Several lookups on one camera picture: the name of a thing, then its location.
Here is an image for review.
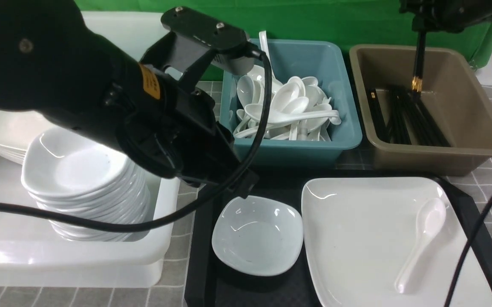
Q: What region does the green cloth backdrop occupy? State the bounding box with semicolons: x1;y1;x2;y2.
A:
74;0;492;81

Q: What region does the stack of white square plates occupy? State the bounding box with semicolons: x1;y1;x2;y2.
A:
0;110;55;165

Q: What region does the bundle of black chopsticks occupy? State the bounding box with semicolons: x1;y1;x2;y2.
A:
366;85;451;148

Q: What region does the small white bowl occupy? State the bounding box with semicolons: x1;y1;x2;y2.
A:
211;196;304;277

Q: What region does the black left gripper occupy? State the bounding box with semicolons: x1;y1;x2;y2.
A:
116;70;259;197

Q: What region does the white ceramic spoon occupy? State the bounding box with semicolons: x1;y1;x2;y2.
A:
394;198;446;295

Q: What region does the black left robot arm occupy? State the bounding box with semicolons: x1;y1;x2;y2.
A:
0;0;258;197

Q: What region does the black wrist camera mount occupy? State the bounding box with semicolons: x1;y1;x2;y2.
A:
141;6;262;93

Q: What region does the stack of white bowls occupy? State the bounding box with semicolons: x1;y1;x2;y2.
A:
20;127;155;224

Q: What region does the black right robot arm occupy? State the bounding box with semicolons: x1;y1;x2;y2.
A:
399;0;492;33

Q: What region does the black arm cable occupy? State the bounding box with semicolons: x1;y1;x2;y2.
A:
0;48;273;233
443;156;492;307

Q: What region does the large white plastic bin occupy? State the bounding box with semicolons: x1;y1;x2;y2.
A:
0;11;180;288

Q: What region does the brown plastic bin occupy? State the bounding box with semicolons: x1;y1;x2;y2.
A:
349;44;492;176

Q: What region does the teal plastic bin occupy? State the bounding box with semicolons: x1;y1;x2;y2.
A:
220;40;362;168

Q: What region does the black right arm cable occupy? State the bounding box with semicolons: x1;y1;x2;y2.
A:
443;156;492;307

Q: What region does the large white square plate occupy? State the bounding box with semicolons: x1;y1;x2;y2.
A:
301;177;492;307

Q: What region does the upright white spoon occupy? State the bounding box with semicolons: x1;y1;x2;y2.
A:
258;31;277;81

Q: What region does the pile of white spoons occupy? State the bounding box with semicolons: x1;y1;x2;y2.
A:
233;65;342;141

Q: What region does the black serving tray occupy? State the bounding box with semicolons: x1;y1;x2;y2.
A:
184;166;492;307

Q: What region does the black chopstick with gold band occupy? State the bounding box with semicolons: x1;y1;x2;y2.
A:
411;31;427;102

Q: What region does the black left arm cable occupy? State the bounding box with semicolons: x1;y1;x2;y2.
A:
0;48;273;233

